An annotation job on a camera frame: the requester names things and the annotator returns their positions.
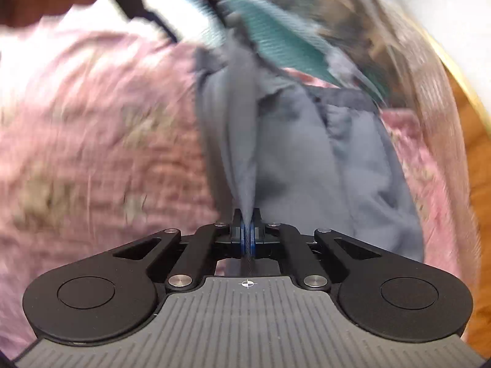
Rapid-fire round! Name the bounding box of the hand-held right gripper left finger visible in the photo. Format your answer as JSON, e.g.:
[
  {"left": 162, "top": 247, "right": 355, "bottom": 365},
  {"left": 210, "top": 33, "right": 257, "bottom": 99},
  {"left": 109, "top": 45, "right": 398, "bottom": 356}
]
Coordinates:
[{"left": 111, "top": 209, "right": 246, "bottom": 291}]

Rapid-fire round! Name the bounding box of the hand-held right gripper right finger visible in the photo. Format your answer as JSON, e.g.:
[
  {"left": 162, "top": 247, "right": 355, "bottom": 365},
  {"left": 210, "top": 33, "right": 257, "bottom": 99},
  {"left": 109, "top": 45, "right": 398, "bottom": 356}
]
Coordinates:
[{"left": 249, "top": 209, "right": 384, "bottom": 291}]

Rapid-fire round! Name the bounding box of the grey garment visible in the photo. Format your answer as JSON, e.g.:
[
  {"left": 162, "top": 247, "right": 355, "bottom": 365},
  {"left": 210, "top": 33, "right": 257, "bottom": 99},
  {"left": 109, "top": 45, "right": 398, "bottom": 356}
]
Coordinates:
[{"left": 194, "top": 15, "right": 424, "bottom": 277}]

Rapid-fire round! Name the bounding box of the clear plastic bag with clothes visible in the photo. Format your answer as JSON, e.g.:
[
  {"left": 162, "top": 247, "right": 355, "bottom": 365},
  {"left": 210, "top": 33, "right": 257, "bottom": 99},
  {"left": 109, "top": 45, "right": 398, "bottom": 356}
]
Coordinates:
[{"left": 269, "top": 0, "right": 472, "bottom": 238}]

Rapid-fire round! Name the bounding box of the teal cloth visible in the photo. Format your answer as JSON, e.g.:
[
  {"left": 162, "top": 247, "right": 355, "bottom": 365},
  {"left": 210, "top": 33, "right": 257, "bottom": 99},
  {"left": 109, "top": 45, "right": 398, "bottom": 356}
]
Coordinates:
[{"left": 218, "top": 0, "right": 388, "bottom": 100}]

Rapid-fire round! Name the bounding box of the pink bear print blanket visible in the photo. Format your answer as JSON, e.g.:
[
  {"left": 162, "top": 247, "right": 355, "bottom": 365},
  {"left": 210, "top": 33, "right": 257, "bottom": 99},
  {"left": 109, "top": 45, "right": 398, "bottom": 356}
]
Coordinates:
[{"left": 0, "top": 8, "right": 480, "bottom": 349}]

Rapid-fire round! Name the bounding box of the wooden headboard with gold trim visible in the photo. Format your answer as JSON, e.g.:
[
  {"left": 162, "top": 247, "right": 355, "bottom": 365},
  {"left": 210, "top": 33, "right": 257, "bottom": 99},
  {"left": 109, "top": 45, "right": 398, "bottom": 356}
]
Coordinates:
[{"left": 433, "top": 34, "right": 491, "bottom": 353}]

